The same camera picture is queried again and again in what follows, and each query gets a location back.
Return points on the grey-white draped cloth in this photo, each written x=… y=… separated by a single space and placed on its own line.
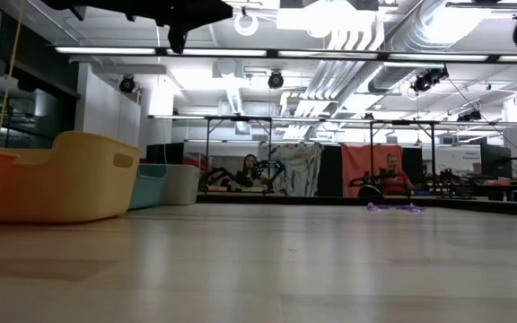
x=294 y=175

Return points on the silver ventilation duct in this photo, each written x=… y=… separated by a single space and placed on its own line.
x=393 y=74

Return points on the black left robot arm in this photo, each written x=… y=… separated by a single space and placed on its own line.
x=88 y=4

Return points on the teal plastic bin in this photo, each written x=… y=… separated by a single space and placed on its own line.
x=148 y=188

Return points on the black ceiling spotlight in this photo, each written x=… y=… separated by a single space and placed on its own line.
x=426 y=81
x=127 y=84
x=469 y=116
x=276 y=80

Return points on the black computer monitor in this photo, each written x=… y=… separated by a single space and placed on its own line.
x=164 y=153
x=496 y=161

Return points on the person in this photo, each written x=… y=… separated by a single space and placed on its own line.
x=395 y=181
x=249 y=172

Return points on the orange-red curtain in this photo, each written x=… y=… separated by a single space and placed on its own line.
x=357 y=161

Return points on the white plastic bin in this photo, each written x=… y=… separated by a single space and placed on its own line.
x=182 y=186

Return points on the black divider panel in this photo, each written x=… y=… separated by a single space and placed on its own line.
x=331 y=170

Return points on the yellow plastic bin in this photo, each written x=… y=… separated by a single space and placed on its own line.
x=70 y=188

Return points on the black background robot arm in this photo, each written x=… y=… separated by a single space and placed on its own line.
x=216 y=175
x=267 y=166

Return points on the black aluminium rig frame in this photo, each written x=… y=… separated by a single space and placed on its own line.
x=308 y=199

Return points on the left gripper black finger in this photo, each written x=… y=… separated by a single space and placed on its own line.
x=200 y=19
x=204 y=6

